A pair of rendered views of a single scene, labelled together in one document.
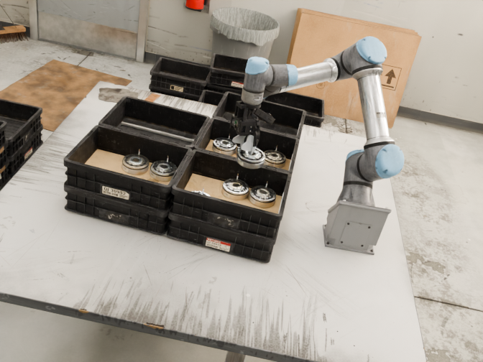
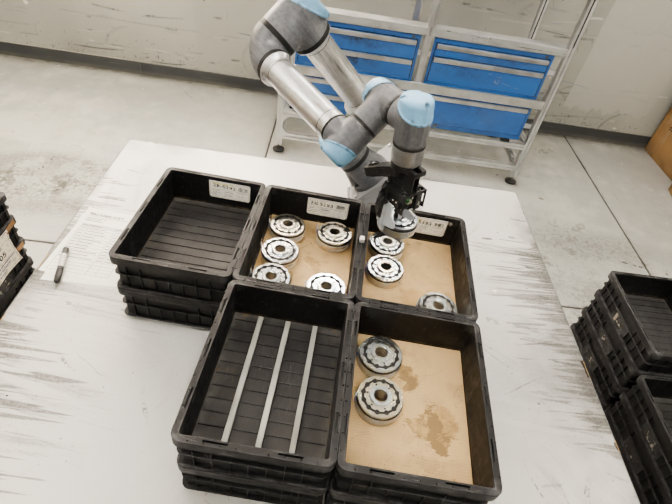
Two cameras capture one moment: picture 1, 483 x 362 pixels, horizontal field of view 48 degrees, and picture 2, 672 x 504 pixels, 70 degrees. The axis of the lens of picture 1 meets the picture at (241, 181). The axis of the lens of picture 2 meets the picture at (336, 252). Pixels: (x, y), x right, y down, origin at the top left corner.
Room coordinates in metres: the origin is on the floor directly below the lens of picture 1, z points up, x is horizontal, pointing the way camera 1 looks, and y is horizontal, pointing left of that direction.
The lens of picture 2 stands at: (1.98, 0.96, 1.77)
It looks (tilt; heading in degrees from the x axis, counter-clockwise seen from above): 43 degrees down; 265
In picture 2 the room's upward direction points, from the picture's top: 10 degrees clockwise
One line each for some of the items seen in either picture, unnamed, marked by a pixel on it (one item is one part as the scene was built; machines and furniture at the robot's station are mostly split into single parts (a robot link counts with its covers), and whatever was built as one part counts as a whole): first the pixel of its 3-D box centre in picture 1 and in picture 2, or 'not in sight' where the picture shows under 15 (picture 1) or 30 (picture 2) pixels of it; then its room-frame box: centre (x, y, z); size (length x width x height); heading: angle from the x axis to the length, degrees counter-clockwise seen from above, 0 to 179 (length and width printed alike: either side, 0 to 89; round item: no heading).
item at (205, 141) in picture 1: (246, 156); (304, 252); (1.98, 0.00, 0.87); 0.40 x 0.30 x 0.11; 85
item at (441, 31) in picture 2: not in sight; (429, 29); (1.42, -1.95, 0.91); 1.70 x 0.10 x 0.05; 179
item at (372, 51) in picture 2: not in sight; (352, 73); (1.82, -1.93, 0.60); 0.72 x 0.03 x 0.56; 179
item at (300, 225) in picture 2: (274, 156); (287, 225); (2.04, -0.12, 0.86); 0.10 x 0.10 x 0.01
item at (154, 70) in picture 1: (180, 91); not in sight; (3.65, 0.57, 0.31); 0.40 x 0.30 x 0.34; 89
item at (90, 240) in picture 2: not in sight; (98, 244); (2.61, -0.10, 0.70); 0.33 x 0.23 x 0.01; 89
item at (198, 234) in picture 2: (258, 125); (197, 233); (2.28, -0.02, 0.87); 0.40 x 0.30 x 0.11; 85
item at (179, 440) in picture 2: (156, 122); (274, 362); (2.02, 0.40, 0.92); 0.40 x 0.30 x 0.02; 85
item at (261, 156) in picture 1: (251, 154); (398, 217); (1.75, -0.02, 1.01); 0.10 x 0.10 x 0.01
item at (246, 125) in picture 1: (246, 117); (404, 183); (1.77, 0.03, 1.15); 0.09 x 0.08 x 0.12; 127
